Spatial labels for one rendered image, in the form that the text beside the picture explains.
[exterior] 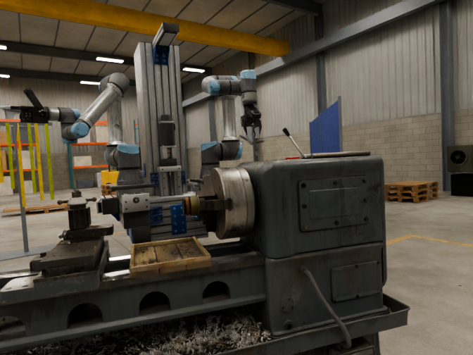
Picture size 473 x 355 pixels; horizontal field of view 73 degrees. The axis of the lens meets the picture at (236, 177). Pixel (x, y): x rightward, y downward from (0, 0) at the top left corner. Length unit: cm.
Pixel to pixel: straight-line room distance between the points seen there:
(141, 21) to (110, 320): 1176
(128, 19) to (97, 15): 98
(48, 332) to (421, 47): 1223
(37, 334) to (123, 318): 28
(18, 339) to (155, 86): 149
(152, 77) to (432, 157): 1060
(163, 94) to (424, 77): 1077
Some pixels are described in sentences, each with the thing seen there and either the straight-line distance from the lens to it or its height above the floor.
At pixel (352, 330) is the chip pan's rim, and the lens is 151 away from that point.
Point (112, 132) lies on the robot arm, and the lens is 203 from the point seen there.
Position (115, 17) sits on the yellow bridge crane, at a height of 617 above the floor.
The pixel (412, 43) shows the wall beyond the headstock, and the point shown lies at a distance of 1275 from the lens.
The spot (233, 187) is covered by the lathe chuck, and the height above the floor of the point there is 116.
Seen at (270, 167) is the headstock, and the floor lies 123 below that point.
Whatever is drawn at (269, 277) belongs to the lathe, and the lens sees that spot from 136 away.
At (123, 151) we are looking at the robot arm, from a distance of 189.
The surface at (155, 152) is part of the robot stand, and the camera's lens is 210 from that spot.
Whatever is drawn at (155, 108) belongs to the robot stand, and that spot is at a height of 162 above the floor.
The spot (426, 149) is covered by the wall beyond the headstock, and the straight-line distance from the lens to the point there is 1201.
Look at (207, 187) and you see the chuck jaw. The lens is 143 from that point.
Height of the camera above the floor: 126
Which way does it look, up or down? 3 degrees down
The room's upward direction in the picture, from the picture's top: 3 degrees counter-clockwise
